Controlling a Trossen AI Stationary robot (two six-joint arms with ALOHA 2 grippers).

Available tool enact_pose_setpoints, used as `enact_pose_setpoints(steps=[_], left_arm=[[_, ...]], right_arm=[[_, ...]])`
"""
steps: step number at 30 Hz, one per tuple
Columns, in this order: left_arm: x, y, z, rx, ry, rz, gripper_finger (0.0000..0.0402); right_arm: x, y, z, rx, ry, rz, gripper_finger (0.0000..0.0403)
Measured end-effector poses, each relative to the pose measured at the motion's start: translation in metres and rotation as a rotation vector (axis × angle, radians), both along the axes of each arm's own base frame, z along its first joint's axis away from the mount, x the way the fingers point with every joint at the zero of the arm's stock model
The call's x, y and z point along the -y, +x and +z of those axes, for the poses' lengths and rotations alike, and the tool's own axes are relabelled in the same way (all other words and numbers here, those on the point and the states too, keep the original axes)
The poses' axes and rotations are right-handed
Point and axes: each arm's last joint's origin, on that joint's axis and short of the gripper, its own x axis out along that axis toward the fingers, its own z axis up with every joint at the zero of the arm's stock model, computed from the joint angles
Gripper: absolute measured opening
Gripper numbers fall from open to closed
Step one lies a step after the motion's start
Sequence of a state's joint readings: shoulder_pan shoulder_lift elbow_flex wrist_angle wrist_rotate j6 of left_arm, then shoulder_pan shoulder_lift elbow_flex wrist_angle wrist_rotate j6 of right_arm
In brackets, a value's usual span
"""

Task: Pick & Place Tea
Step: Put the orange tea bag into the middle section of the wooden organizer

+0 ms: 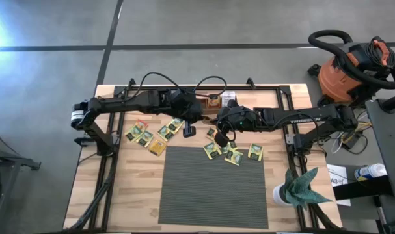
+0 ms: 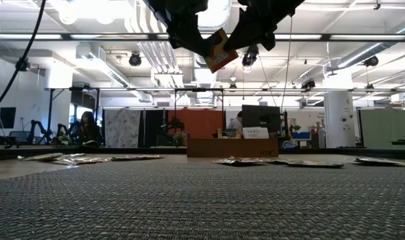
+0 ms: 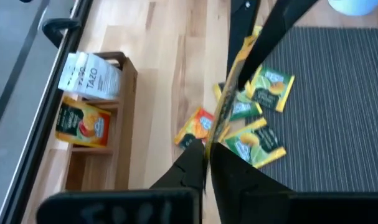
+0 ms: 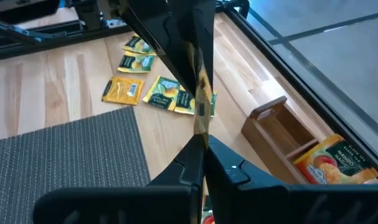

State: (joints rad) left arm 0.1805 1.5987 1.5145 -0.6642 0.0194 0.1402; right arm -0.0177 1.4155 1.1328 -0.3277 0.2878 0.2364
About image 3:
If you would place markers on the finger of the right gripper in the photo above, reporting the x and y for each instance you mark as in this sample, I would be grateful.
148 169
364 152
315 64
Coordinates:
279 28
241 21

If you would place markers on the grey woven placemat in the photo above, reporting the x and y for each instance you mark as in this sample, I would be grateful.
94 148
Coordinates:
332 109

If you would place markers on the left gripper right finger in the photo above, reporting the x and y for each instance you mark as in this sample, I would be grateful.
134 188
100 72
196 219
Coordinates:
254 199

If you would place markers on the white Tazo tea packet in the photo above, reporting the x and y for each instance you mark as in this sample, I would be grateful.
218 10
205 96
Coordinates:
67 74
101 81

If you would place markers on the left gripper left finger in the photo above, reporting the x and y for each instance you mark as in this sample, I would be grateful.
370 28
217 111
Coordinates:
176 202

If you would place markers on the white plant pot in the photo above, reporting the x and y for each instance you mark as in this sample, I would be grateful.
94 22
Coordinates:
353 6

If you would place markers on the wooden compartment box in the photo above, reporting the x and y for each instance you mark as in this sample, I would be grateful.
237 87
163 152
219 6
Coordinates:
126 124

